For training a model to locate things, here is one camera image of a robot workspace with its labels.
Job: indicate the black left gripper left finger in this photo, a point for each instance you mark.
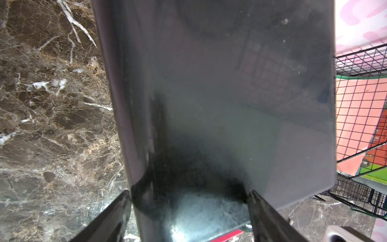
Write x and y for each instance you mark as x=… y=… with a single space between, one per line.
x=111 y=224

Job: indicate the black wire file rack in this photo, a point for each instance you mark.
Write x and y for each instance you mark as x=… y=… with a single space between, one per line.
x=361 y=194

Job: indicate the pink folder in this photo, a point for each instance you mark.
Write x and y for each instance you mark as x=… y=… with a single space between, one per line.
x=359 y=106

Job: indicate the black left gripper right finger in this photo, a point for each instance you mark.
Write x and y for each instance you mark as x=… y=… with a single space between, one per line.
x=267 y=224

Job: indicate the green red booklet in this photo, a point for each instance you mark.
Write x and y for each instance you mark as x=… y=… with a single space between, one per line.
x=374 y=164

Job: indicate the black pink drawer cabinet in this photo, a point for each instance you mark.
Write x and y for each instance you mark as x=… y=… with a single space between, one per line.
x=214 y=99

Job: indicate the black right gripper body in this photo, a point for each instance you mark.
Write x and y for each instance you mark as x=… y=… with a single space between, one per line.
x=336 y=233

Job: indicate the pink top drawer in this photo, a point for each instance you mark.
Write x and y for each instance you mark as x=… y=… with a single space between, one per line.
x=228 y=236

